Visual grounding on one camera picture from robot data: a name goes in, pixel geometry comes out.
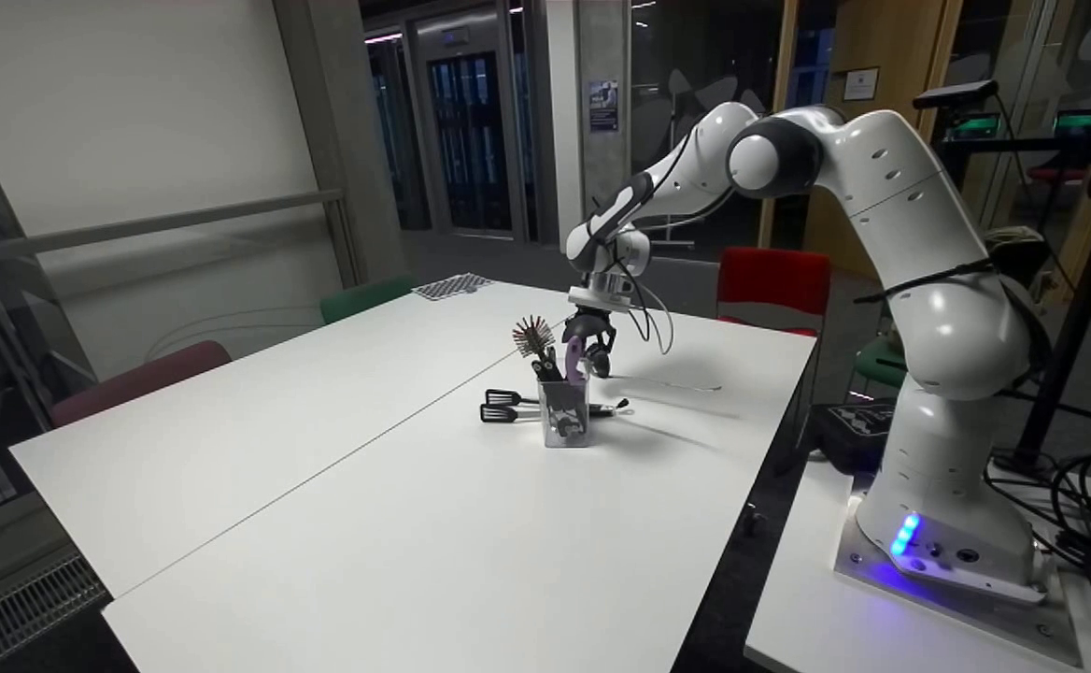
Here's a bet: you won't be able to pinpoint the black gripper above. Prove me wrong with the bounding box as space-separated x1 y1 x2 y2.
565 304 619 381

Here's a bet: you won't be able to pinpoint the black metal tongs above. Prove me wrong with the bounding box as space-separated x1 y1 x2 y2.
477 385 635 428

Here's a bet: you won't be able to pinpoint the clear plastic utensil holder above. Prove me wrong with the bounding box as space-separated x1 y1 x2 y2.
538 372 599 448

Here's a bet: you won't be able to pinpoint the dark red chair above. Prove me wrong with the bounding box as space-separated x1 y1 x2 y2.
47 337 234 428
715 243 837 339

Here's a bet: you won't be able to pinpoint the green chair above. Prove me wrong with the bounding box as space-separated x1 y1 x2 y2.
316 271 418 330
853 331 911 393

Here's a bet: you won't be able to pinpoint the glass door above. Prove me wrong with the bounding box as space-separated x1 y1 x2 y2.
361 2 541 243

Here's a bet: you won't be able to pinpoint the black device with white print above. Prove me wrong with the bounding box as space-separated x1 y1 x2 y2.
810 397 904 478

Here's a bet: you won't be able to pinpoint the grey metal railing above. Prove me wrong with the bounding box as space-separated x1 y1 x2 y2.
0 185 347 271

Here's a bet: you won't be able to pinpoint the floor vent grille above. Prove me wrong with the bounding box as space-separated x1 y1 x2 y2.
0 554 113 673

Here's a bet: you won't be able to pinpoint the black camera stand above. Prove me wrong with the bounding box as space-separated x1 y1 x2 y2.
911 76 1091 478

